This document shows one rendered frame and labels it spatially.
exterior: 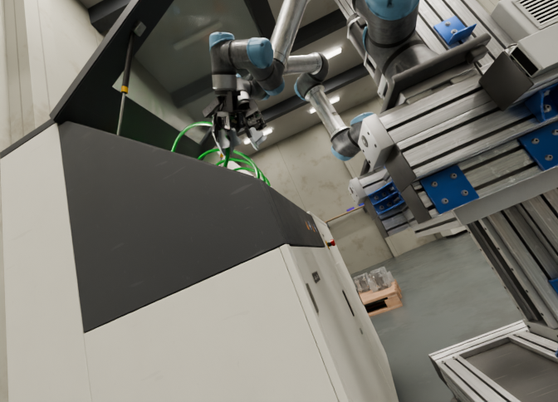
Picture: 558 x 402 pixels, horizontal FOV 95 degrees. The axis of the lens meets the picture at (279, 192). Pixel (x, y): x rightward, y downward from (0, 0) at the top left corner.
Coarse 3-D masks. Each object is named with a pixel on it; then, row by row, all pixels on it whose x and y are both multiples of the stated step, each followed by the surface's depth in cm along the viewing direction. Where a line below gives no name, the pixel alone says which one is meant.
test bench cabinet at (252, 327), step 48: (192, 288) 59; (240, 288) 55; (288, 288) 52; (96, 336) 63; (144, 336) 60; (192, 336) 56; (240, 336) 53; (288, 336) 50; (96, 384) 61; (144, 384) 57; (192, 384) 54; (240, 384) 51; (288, 384) 49; (336, 384) 46
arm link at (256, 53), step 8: (240, 40) 72; (248, 40) 71; (256, 40) 69; (264, 40) 69; (232, 48) 72; (240, 48) 71; (248, 48) 70; (256, 48) 69; (264, 48) 69; (232, 56) 73; (240, 56) 72; (248, 56) 70; (256, 56) 70; (264, 56) 70; (272, 56) 74; (232, 64) 75; (240, 64) 74; (248, 64) 73; (256, 64) 72; (264, 64) 71; (272, 64) 79; (256, 72) 76; (264, 72) 77
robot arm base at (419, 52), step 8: (416, 40) 65; (400, 48) 65; (408, 48) 64; (416, 48) 64; (424, 48) 64; (392, 56) 67; (400, 56) 65; (408, 56) 64; (416, 56) 62; (424, 56) 62; (432, 56) 61; (384, 64) 69; (392, 64) 67; (400, 64) 65; (408, 64) 63; (416, 64) 62; (384, 72) 70; (392, 72) 67; (400, 72) 65
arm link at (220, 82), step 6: (216, 78) 77; (222, 78) 77; (228, 78) 77; (234, 78) 78; (216, 84) 78; (222, 84) 77; (228, 84) 78; (234, 84) 79; (216, 90) 79; (222, 90) 78; (228, 90) 79; (234, 90) 80
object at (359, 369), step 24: (312, 264) 71; (312, 288) 58; (336, 288) 92; (336, 312) 72; (336, 336) 59; (360, 336) 94; (336, 360) 50; (360, 360) 73; (360, 384) 60; (384, 384) 96
